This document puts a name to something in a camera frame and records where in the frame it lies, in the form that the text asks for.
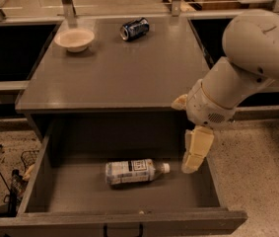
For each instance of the clear plastic water bottle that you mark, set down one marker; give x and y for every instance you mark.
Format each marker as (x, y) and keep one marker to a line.
(134, 171)

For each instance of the black drawer handle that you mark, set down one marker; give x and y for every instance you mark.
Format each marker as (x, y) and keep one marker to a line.
(123, 231)

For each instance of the open grey top drawer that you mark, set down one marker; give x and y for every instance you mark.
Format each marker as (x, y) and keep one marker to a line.
(67, 195)

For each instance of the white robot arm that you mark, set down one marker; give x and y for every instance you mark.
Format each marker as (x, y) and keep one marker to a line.
(250, 64)

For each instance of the metal railing frame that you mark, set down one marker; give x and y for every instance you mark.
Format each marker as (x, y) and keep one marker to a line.
(36, 11)

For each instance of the grey cabinet counter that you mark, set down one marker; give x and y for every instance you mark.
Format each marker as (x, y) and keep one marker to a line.
(145, 74)

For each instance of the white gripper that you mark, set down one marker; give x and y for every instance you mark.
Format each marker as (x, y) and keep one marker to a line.
(205, 108)

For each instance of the white paper bowl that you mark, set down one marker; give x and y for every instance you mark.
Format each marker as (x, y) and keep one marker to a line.
(74, 40)

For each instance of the blue soda can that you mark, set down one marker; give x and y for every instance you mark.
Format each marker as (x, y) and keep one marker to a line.
(134, 29)

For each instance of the black wire basket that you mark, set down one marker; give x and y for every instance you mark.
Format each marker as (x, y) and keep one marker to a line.
(28, 158)

